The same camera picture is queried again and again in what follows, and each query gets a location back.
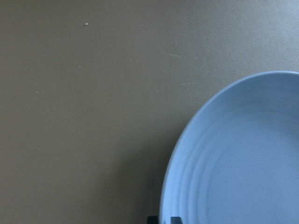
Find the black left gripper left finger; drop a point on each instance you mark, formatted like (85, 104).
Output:
(152, 220)

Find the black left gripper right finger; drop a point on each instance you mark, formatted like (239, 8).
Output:
(176, 220)

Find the blue round plate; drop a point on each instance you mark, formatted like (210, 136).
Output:
(237, 161)

